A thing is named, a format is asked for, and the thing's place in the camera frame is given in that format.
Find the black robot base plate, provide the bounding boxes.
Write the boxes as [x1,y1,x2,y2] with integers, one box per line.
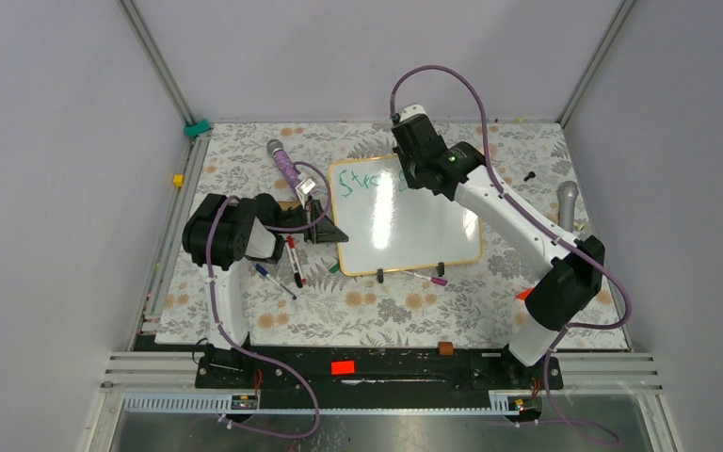
[195,346,564,411]

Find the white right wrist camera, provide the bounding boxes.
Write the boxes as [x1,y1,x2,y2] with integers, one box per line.
[398,104,427,122]

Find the silver grey microphone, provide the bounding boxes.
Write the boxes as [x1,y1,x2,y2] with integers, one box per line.
[556,181,579,232]

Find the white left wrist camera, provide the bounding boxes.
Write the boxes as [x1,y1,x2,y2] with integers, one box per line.
[296,177,317,197]

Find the small yellow cube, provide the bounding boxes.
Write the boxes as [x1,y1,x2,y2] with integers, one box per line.
[172,174,185,188]

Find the small brown wooden block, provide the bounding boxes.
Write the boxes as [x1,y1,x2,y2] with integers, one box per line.
[437,341,455,356]

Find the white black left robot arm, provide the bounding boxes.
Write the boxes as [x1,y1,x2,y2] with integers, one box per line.
[182,193,348,387]

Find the grey slotted cable duct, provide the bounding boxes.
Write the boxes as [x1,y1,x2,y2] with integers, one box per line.
[125,391,545,416]

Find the floral patterned table mat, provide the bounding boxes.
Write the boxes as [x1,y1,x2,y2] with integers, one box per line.
[155,121,619,349]

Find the small red triangular block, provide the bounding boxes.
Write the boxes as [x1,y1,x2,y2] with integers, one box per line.
[516,288,533,301]

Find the purple glitter microphone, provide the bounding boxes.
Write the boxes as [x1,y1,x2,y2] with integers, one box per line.
[266,139,301,191]

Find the blue capped marker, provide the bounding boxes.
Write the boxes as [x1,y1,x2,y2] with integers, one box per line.
[254,264,297,299]

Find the yellow framed whiteboard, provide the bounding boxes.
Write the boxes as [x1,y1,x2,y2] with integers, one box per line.
[328,155,484,276]

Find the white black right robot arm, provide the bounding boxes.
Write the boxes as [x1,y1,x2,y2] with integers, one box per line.
[392,105,604,388]

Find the golden brown microphone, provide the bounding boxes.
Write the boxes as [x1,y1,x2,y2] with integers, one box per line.
[278,201,302,211]

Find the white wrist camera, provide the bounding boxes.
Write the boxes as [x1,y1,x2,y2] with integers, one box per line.
[296,177,317,197]
[398,104,427,122]

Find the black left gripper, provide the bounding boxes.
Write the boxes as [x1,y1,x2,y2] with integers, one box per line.
[272,199,347,244]

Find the red tape label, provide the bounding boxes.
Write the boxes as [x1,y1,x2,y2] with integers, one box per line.
[329,360,356,376]

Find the black capped marker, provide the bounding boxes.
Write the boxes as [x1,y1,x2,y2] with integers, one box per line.
[288,249,305,288]

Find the teal corner clip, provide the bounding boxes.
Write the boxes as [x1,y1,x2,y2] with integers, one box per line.
[184,119,212,138]

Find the red capped marker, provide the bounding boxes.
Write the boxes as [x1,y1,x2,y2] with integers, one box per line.
[285,235,305,283]

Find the pink capped whiteboard marker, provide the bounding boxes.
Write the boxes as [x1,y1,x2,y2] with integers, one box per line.
[404,270,448,286]

